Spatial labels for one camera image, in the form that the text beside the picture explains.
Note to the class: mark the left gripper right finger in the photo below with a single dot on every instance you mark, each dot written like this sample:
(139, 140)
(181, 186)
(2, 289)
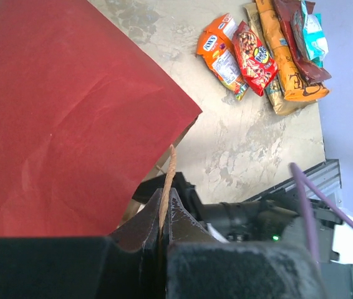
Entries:
(199, 266)

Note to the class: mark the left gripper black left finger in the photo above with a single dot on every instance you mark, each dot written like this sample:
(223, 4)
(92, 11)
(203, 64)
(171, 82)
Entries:
(123, 264)

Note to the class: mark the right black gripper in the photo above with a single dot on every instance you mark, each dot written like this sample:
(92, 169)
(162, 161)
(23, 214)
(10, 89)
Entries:
(241, 221)

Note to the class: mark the tan snack bag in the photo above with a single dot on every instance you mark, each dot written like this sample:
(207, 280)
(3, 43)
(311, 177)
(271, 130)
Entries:
(273, 91)

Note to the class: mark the orange kettle chips bag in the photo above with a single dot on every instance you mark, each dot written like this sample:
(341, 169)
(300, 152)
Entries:
(294, 86)

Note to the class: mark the red peanut snack bag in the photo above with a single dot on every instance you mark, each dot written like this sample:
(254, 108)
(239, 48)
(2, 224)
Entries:
(257, 66)

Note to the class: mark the red paper bag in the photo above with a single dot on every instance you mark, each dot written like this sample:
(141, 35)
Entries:
(85, 115)

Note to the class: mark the small orange red snack bag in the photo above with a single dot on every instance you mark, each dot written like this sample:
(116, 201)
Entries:
(216, 48)

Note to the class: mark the teal white snack bag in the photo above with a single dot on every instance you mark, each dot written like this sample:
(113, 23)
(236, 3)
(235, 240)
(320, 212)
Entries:
(315, 42)

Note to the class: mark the red doritos bag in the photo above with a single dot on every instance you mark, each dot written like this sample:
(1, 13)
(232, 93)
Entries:
(291, 22)

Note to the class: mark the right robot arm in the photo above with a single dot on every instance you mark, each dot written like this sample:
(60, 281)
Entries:
(272, 215)

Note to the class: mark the aluminium frame rail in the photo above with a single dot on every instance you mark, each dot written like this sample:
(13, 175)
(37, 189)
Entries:
(325, 175)

